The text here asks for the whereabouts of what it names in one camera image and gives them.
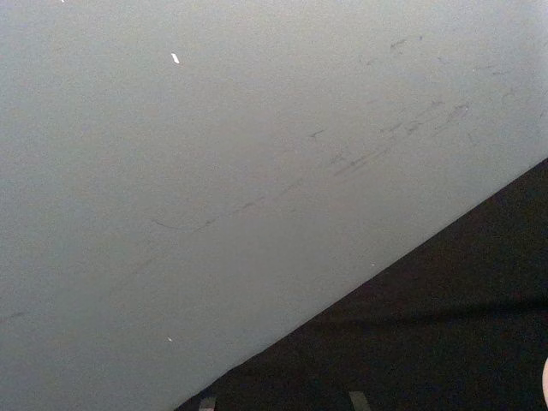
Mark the black table cloth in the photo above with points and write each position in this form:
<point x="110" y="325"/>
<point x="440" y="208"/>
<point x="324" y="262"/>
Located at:
<point x="449" y="299"/>

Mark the roll of white tape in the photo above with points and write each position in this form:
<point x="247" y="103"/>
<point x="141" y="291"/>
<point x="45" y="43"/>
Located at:
<point x="545" y="381"/>

